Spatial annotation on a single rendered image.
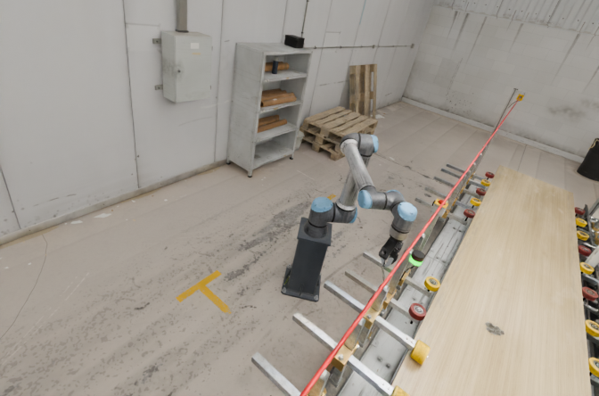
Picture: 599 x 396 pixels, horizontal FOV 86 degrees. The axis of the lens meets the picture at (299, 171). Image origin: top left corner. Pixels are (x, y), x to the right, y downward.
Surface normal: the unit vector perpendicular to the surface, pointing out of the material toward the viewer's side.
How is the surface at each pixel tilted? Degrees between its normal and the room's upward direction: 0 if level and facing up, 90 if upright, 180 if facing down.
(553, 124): 90
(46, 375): 0
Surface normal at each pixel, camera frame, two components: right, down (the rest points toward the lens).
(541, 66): -0.60, 0.29
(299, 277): -0.13, 0.47
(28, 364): 0.18, -0.86
